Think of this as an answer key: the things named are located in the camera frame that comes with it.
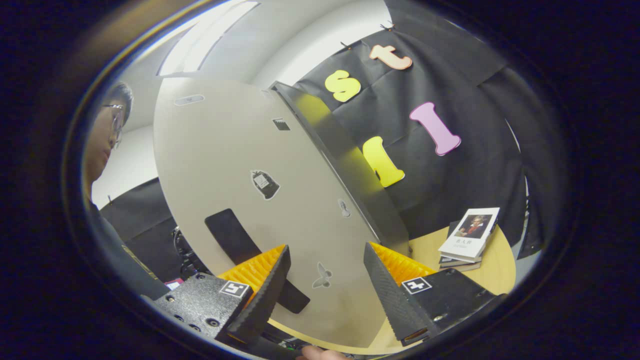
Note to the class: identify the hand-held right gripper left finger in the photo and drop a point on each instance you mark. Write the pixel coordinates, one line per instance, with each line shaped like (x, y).
(265, 295)

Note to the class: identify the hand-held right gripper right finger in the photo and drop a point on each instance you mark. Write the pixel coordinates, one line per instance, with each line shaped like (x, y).
(390, 295)

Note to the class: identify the beige cabinet door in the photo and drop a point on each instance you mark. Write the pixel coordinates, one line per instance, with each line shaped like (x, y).
(225, 165)

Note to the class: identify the dark cover book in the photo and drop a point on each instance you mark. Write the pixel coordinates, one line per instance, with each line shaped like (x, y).
(450, 260)

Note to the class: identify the grey cover book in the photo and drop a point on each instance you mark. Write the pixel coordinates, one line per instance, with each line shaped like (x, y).
(462, 269)

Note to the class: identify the white portrait cover book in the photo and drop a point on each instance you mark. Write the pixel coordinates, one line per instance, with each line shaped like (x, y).
(470, 240)

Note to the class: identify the black backdrop cloth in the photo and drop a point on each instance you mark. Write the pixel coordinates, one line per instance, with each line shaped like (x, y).
(475, 175)

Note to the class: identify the person's head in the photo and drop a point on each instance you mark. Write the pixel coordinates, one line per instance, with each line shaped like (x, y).
(97, 145)

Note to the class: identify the thin frame glasses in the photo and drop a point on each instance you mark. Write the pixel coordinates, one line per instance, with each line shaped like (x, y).
(117, 122)

